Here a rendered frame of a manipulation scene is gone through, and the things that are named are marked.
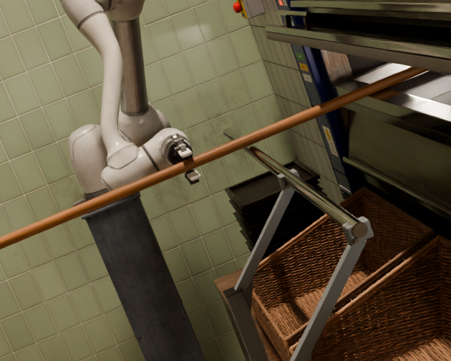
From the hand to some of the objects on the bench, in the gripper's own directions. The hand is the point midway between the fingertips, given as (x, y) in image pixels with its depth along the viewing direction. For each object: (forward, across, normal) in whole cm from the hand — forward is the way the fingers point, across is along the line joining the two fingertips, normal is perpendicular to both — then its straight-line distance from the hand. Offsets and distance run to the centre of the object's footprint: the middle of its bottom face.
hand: (190, 164), depth 246 cm
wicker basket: (+2, +61, -28) cm, 67 cm away
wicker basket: (+61, +61, -27) cm, 90 cm away
